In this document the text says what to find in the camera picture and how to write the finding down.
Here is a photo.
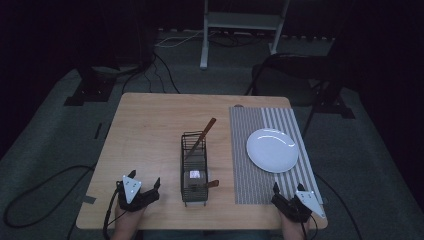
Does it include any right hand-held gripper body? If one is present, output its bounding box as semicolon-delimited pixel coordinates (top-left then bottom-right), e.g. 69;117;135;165
271;190;327;224

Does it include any thin black floor cable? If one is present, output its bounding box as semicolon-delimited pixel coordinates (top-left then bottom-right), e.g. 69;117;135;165
314;172;364;240

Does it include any brown-handled knife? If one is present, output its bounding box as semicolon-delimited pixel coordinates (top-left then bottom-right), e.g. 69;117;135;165
184;117;218;162

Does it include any hand-held gripper cable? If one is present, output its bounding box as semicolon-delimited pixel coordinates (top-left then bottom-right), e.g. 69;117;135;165
102;189;122;240
299;214;318;240

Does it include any grey box with white label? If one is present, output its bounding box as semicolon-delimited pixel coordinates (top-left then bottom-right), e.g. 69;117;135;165
184;168;208;193

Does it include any brown-handled utensil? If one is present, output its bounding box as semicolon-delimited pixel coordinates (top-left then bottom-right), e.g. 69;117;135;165
199;179;220;190

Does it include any person's left hand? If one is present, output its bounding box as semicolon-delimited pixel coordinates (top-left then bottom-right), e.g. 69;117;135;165
112;202;146;235

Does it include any black wire cutlery rack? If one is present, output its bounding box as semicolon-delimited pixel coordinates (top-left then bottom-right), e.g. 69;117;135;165
180;131;210;208

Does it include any black chair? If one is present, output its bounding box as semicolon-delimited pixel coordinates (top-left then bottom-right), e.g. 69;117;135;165
244;52;356;138

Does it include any grey striped placemat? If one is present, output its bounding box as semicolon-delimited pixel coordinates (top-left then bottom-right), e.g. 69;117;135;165
228;106;325;205

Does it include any white round plate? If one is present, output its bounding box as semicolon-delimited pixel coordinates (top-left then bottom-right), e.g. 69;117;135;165
246;128;300;174

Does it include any black stand base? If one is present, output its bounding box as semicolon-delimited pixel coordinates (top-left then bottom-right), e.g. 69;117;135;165
63;64;118;108

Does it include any long black floor cable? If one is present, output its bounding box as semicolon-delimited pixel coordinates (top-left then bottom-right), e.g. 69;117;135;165
2;164;97;230

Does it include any white metal stand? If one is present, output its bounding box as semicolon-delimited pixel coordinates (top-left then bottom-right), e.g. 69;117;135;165
199;0;291;70

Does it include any right hand-held gripper cable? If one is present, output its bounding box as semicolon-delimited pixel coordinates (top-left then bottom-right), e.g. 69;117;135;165
299;214;318;240

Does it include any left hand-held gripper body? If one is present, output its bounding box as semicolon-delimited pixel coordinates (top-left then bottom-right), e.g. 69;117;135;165
116;175;161;213

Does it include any white floor cable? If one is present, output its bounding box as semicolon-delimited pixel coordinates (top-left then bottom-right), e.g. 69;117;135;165
154;29;205;48

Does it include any person's right hand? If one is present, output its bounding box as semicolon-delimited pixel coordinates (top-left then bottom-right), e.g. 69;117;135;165
278;212;311;240

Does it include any left hand-held gripper cable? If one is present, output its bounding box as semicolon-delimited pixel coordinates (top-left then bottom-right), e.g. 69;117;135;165
102;189;122;240

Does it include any bundle of black floor cables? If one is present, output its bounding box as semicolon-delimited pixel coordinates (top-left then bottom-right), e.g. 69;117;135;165
121;52;181;95

